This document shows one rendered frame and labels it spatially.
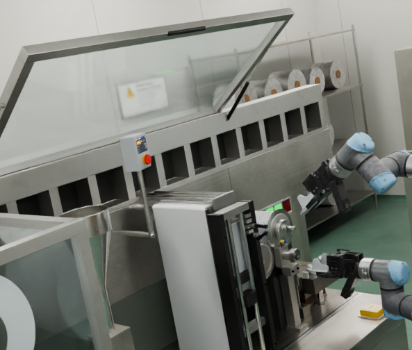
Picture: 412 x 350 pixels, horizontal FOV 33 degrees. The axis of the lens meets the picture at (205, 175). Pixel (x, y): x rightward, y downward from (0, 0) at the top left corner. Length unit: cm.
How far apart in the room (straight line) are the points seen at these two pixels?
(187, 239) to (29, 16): 306
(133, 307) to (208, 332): 28
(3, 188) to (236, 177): 104
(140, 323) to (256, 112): 100
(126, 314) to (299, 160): 113
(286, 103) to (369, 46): 426
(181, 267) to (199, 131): 57
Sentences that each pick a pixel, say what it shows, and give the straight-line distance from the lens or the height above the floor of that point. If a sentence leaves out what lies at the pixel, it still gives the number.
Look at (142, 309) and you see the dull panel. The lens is 247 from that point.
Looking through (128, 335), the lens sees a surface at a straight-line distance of 208.
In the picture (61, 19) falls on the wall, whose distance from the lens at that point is 519.
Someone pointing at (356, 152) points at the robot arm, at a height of 152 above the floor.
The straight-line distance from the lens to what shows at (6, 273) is 149.
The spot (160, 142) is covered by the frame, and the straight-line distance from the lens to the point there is 249.
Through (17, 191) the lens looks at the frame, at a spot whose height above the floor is 160.
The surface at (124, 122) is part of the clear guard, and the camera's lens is 233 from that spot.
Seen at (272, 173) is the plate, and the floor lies 135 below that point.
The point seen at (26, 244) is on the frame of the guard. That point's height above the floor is 159.
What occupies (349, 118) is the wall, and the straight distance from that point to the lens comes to 752.
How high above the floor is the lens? 193
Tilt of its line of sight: 11 degrees down
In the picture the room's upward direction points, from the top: 10 degrees counter-clockwise
